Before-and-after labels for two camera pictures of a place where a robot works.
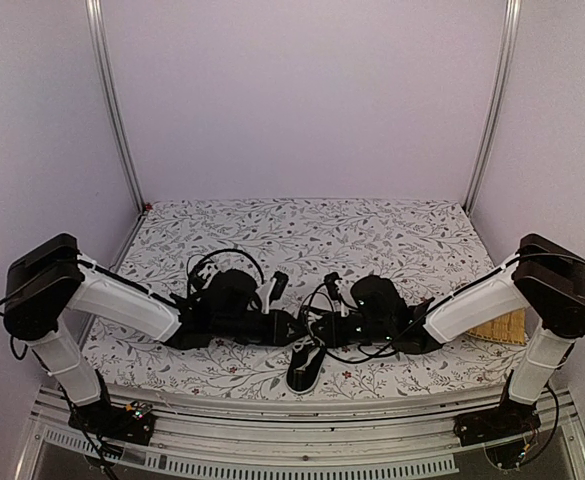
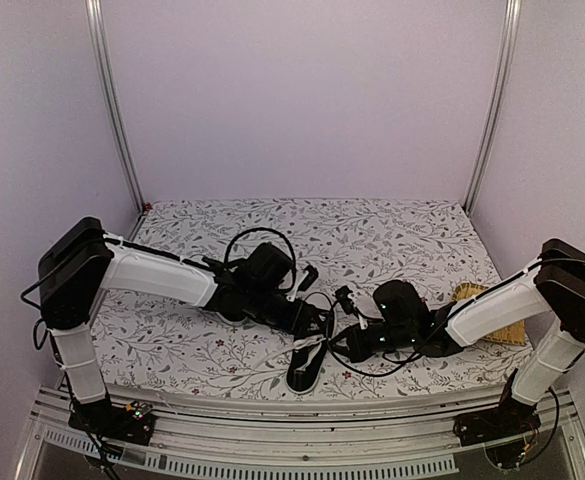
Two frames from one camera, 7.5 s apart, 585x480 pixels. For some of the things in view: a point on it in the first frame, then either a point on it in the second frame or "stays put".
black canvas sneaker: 305,367 stays put
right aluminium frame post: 512,15 stays put
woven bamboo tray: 509,328 stays put
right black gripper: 333,338 → 356,350
